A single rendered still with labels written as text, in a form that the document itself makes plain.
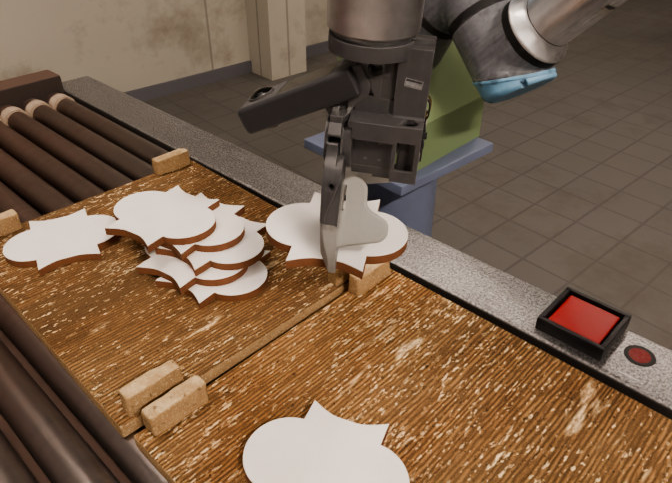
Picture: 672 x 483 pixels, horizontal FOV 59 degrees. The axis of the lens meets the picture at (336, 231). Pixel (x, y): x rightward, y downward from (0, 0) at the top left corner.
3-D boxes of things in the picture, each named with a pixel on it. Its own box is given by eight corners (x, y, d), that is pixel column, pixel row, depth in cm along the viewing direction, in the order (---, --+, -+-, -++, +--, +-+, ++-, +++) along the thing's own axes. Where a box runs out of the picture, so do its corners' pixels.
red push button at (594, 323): (568, 302, 71) (570, 293, 71) (618, 326, 68) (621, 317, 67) (544, 327, 68) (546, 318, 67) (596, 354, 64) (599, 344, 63)
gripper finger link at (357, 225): (379, 288, 52) (394, 182, 50) (312, 277, 53) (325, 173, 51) (382, 279, 55) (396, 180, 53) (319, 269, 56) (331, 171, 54)
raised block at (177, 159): (185, 161, 98) (182, 146, 96) (191, 165, 97) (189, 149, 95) (152, 173, 94) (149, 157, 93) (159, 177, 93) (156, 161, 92)
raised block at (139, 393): (176, 374, 59) (171, 354, 58) (186, 385, 58) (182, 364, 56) (120, 409, 55) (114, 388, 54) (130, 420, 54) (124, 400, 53)
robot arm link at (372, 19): (318, -18, 43) (339, -41, 49) (316, 46, 45) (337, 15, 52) (423, -8, 42) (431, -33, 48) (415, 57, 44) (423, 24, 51)
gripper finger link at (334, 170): (334, 228, 50) (347, 123, 49) (316, 226, 51) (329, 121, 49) (342, 221, 55) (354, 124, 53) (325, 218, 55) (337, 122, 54)
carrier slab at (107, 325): (192, 167, 99) (190, 158, 99) (377, 273, 75) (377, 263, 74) (-33, 255, 79) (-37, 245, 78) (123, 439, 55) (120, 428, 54)
